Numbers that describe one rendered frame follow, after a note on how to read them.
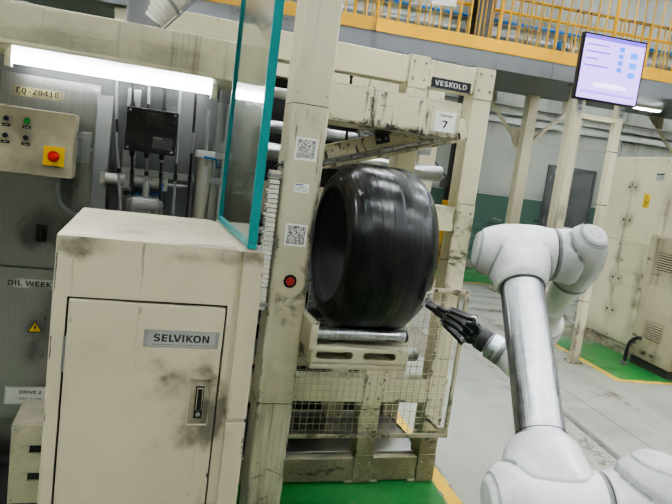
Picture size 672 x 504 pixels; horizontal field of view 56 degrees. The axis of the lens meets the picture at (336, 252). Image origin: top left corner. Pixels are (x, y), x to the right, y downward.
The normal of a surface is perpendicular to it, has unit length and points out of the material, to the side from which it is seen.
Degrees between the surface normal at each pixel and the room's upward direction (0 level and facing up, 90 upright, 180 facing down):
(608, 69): 90
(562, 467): 42
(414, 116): 90
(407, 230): 70
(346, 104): 90
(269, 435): 90
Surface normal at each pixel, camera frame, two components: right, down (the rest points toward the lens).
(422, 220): 0.32, -0.32
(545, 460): -0.09, -0.68
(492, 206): 0.18, 0.15
